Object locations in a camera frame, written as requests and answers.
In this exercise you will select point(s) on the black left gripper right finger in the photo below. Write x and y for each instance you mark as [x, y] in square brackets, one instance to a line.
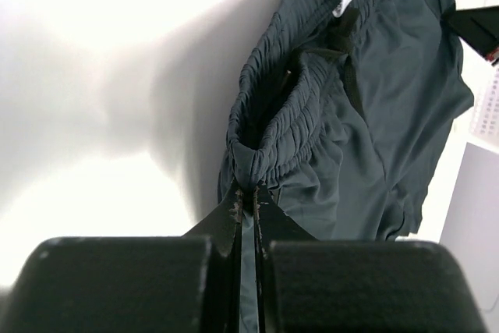
[308, 285]

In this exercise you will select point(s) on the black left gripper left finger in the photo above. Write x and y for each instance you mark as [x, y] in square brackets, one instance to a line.
[186, 283]

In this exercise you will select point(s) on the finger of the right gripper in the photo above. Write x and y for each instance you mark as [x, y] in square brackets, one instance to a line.
[478, 28]

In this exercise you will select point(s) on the dark teal shorts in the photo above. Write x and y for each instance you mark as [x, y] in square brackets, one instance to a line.
[343, 112]

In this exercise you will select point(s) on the white perforated plastic basket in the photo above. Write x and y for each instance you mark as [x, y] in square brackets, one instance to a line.
[484, 123]

